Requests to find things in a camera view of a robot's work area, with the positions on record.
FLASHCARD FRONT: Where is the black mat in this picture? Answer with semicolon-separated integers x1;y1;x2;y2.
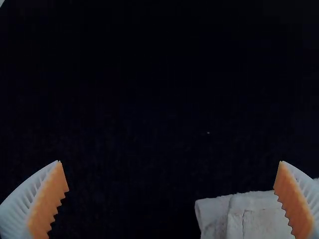
0;0;319;239

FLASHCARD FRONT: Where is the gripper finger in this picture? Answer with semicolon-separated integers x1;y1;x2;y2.
0;160;70;239
273;160;319;239

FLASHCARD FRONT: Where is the pale towel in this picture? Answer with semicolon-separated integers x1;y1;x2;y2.
194;177;319;239

